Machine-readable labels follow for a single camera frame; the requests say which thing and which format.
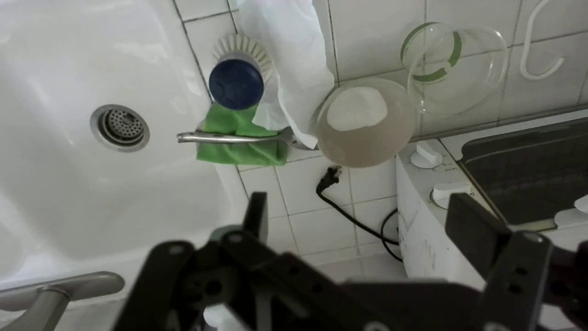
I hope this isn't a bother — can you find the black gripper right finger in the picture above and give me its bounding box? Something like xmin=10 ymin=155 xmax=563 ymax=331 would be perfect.
xmin=444 ymin=194 xmax=552 ymax=308

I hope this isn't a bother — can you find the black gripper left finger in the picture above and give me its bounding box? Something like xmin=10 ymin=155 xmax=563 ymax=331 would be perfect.
xmin=209 ymin=192 xmax=268 ymax=245

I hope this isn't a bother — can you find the small white toaster oven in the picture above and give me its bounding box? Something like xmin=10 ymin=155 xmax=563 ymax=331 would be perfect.
xmin=396 ymin=118 xmax=588 ymax=289

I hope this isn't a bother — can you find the green sponge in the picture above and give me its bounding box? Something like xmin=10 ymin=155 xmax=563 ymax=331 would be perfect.
xmin=194 ymin=104 xmax=290 ymax=168

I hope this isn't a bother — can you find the white paper towel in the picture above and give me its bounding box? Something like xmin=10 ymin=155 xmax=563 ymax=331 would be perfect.
xmin=235 ymin=0 xmax=334 ymax=150

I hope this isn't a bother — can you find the sink drain strainer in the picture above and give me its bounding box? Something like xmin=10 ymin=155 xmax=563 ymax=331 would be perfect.
xmin=89 ymin=105 xmax=150 ymax=153

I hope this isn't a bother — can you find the white sink basin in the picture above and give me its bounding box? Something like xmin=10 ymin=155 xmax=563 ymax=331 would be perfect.
xmin=0 ymin=0 xmax=244 ymax=287

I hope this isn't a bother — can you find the chrome kitchen faucet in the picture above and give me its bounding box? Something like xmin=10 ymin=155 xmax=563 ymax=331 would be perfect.
xmin=0 ymin=271 xmax=124 ymax=331

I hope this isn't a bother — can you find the green plastic lid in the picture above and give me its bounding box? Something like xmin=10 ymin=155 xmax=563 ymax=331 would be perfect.
xmin=400 ymin=23 xmax=462 ymax=83

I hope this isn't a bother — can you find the black power cord plug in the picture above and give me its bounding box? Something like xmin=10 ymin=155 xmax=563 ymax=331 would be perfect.
xmin=314 ymin=164 xmax=405 ymax=265

